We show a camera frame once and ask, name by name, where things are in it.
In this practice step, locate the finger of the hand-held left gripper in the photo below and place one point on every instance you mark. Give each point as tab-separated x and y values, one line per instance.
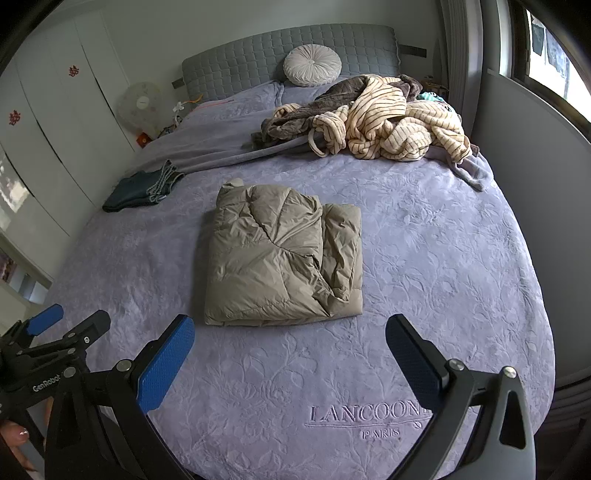
44	319
85	330

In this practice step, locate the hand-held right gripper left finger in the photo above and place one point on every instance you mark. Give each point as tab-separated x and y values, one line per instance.
166	364

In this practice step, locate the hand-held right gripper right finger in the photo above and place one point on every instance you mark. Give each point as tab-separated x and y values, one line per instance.
415	364

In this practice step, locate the beige puffer jacket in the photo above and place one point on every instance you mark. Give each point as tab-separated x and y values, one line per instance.
277	258

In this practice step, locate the person's left hand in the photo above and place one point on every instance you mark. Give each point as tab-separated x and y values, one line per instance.
16	436

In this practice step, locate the lavender embossed bedspread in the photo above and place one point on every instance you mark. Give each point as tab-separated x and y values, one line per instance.
415	258

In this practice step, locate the dark green folded garment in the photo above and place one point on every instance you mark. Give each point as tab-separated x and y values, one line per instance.
129	189

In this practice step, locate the small orange box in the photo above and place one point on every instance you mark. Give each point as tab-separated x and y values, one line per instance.
144	138

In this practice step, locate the red paper decal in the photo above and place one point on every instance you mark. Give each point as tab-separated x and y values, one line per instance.
73	71
14	117

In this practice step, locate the white wardrobe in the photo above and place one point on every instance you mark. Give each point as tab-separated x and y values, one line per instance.
60	115

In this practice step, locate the grey fleece blanket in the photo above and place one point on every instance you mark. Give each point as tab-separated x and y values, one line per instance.
207	154

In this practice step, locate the white standing fan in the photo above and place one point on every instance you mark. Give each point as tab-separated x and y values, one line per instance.
141	104

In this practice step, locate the cream striped robe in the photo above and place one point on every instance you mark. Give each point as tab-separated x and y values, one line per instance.
383	120

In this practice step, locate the brown fleece garment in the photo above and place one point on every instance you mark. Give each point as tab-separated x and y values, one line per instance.
295	127

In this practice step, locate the teal cloth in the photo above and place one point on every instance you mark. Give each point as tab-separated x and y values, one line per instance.
431	97

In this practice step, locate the grey quilted headboard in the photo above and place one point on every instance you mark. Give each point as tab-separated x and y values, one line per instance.
240	60

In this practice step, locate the round white pillow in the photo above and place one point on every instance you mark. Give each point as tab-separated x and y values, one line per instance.
311	64

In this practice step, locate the window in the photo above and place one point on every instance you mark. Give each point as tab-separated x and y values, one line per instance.
549	69

